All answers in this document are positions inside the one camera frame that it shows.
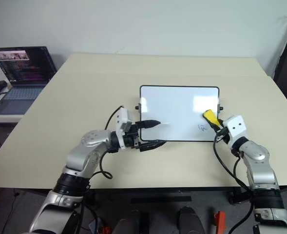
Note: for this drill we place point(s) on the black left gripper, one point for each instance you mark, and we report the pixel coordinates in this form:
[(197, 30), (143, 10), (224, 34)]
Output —
[(131, 139)]

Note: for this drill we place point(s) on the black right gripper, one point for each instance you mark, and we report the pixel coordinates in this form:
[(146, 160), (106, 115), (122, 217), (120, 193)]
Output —
[(223, 136)]

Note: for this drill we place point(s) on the yellow whiteboard eraser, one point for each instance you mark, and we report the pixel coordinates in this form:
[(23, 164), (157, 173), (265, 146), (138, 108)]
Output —
[(210, 116)]

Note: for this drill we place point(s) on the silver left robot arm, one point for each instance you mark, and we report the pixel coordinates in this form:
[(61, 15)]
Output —
[(81, 158)]

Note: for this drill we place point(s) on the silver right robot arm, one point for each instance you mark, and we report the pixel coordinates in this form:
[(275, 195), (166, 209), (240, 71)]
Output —
[(260, 165)]

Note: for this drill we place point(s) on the small black-framed whiteboard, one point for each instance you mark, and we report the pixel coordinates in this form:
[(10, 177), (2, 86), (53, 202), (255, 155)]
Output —
[(177, 114)]

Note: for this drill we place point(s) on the black bar under table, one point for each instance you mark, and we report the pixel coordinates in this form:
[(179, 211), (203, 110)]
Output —
[(160, 199)]

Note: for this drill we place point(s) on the black table caster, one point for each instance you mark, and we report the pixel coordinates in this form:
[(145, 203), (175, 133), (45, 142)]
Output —
[(234, 198)]

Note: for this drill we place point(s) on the dark rounded shape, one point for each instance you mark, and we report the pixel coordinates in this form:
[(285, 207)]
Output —
[(129, 223), (190, 220)]

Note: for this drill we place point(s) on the open grey laptop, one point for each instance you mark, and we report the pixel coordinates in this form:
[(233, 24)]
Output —
[(21, 73)]

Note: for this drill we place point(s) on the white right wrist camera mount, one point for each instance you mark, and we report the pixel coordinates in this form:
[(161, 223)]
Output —
[(235, 126)]

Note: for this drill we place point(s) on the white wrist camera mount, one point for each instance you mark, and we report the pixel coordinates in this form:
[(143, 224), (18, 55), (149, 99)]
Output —
[(235, 126), (123, 119)]

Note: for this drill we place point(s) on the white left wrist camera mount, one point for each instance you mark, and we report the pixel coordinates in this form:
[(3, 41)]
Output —
[(123, 119)]

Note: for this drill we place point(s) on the orange plastic bracket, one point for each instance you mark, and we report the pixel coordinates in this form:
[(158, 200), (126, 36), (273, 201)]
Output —
[(103, 230), (219, 218)]

